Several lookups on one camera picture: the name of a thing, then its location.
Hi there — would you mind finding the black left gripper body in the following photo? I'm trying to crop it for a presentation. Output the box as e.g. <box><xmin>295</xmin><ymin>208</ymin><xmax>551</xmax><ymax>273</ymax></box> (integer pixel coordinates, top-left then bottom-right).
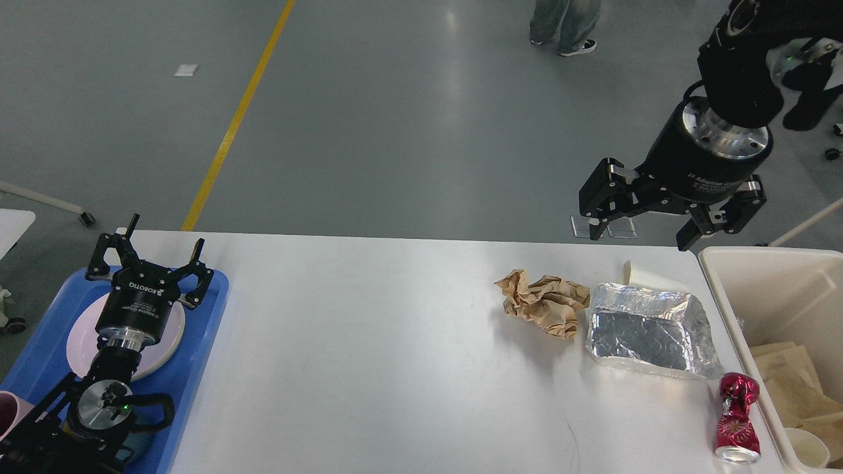
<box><xmin>96</xmin><ymin>262</ymin><xmax>180</xmax><ymax>353</ymax></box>

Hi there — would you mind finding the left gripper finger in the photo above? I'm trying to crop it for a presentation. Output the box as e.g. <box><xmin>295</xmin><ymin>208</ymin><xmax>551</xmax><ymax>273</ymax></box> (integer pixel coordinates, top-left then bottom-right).
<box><xmin>166</xmin><ymin>239</ymin><xmax>214</xmax><ymax>310</ymax></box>
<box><xmin>85</xmin><ymin>214</ymin><xmax>142</xmax><ymax>282</ymax></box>

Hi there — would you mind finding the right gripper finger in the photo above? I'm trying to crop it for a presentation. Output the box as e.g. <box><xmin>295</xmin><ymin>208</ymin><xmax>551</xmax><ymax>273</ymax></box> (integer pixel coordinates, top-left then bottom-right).
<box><xmin>578</xmin><ymin>158</ymin><xmax>689</xmax><ymax>240</ymax></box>
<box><xmin>676</xmin><ymin>174</ymin><xmax>767</xmax><ymax>251</ymax></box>

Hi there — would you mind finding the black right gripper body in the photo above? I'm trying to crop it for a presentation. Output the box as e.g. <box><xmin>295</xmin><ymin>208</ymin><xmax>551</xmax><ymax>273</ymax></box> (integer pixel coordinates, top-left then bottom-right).
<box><xmin>639</xmin><ymin>97</ymin><xmax>773</xmax><ymax>204</ymax></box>

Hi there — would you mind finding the pink plate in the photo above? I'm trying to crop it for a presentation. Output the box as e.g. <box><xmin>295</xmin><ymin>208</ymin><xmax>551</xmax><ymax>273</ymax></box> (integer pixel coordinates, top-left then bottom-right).
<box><xmin>66</xmin><ymin>294</ymin><xmax>186</xmax><ymax>381</ymax></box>

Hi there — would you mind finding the brown paper bag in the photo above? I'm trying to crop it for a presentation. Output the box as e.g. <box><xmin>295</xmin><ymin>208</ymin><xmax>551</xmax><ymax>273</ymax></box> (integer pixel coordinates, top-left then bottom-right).
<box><xmin>750</xmin><ymin>342</ymin><xmax>842</xmax><ymax>466</ymax></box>

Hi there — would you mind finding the white paper cup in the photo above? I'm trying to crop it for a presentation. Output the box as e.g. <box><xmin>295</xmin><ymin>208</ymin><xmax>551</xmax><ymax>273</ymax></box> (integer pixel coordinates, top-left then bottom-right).
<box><xmin>784</xmin><ymin>428</ymin><xmax>830</xmax><ymax>468</ymax></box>
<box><xmin>622</xmin><ymin>261</ymin><xmax>690</xmax><ymax>293</ymax></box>

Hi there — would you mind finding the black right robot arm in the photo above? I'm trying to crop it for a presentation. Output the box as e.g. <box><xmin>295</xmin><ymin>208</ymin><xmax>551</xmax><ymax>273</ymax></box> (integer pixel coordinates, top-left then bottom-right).
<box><xmin>579</xmin><ymin>1</ymin><xmax>841</xmax><ymax>251</ymax></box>

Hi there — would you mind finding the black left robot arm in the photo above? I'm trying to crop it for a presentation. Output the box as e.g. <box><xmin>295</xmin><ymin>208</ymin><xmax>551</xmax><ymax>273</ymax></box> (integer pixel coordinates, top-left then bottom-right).
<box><xmin>2</xmin><ymin>214</ymin><xmax>215</xmax><ymax>473</ymax></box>

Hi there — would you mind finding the right floor outlet cover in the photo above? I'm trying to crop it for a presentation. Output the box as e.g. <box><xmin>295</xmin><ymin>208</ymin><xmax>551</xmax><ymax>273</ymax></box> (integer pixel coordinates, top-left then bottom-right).
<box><xmin>607</xmin><ymin>218</ymin><xmax>638</xmax><ymax>239</ymax></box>

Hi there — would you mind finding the floor outlet cover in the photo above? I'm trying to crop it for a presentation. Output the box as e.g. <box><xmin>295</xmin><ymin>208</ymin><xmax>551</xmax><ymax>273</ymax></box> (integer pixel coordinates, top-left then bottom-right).
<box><xmin>607</xmin><ymin>218</ymin><xmax>638</xmax><ymax>239</ymax></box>
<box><xmin>571</xmin><ymin>215</ymin><xmax>604</xmax><ymax>240</ymax></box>

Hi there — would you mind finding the left floor outlet cover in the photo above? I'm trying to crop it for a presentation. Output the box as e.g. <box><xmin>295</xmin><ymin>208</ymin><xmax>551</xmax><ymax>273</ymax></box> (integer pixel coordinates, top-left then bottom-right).
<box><xmin>571</xmin><ymin>215</ymin><xmax>604</xmax><ymax>240</ymax></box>

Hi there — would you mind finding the white stand leg left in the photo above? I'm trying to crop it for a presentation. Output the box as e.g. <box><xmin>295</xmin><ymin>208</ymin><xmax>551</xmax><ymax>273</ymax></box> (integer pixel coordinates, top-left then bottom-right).
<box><xmin>1</xmin><ymin>180</ymin><xmax>96</xmax><ymax>227</ymax></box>

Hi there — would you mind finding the white stand leg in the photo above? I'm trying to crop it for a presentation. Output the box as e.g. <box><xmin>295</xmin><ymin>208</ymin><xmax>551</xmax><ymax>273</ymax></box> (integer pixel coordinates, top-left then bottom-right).
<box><xmin>768</xmin><ymin>197</ymin><xmax>843</xmax><ymax>247</ymax></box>
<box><xmin>1</xmin><ymin>180</ymin><xmax>96</xmax><ymax>227</ymax></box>

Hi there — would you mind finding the beige plastic bin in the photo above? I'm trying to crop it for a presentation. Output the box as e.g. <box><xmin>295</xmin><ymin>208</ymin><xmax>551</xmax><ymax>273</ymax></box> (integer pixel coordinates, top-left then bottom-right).
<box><xmin>697</xmin><ymin>246</ymin><xmax>843</xmax><ymax>474</ymax></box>

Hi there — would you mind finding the white paper cup behind foil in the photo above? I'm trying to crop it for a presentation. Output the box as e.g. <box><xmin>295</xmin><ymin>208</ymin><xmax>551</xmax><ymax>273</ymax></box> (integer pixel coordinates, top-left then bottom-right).
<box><xmin>622</xmin><ymin>261</ymin><xmax>690</xmax><ymax>293</ymax></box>

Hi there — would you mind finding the white side table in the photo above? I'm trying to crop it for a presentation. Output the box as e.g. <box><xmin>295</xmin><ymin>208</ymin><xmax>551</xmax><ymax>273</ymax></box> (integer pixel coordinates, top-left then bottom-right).
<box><xmin>0</xmin><ymin>209</ymin><xmax>37</xmax><ymax>333</ymax></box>

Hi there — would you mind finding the blue plastic tray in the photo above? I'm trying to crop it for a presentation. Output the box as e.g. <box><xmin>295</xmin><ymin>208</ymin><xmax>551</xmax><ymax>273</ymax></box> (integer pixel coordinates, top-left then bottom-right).
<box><xmin>1</xmin><ymin>268</ymin><xmax>229</xmax><ymax>473</ymax></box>

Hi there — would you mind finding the white stand leg right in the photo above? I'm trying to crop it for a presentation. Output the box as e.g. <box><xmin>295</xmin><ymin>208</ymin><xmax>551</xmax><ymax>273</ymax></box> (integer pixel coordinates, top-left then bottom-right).
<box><xmin>768</xmin><ymin>197</ymin><xmax>843</xmax><ymax>247</ymax></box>

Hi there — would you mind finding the crumpled brown paper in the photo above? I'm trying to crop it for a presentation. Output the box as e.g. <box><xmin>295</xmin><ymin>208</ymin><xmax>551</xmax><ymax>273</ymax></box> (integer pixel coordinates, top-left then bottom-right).
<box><xmin>494</xmin><ymin>269</ymin><xmax>592</xmax><ymax>340</ymax></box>

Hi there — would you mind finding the crumpled aluminium foil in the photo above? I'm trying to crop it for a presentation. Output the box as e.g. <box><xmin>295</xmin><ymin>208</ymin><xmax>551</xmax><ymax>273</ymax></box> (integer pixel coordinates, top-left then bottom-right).
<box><xmin>585</xmin><ymin>283</ymin><xmax>724</xmax><ymax>380</ymax></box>

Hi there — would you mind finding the pink ribbed cup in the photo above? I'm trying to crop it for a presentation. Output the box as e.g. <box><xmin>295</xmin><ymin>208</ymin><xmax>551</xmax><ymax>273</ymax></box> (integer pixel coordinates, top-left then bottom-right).
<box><xmin>0</xmin><ymin>390</ymin><xmax>34</xmax><ymax>440</ymax></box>

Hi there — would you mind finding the person in jeans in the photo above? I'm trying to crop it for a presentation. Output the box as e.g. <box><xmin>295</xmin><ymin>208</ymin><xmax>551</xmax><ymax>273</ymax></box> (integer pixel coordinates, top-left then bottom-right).
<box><xmin>529</xmin><ymin>1</ymin><xmax>602</xmax><ymax>57</ymax></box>

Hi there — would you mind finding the crushed red soda can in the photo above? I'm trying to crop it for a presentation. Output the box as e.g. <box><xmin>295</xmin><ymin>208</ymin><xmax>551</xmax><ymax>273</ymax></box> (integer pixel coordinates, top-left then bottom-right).
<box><xmin>714</xmin><ymin>372</ymin><xmax>761</xmax><ymax>464</ymax></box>

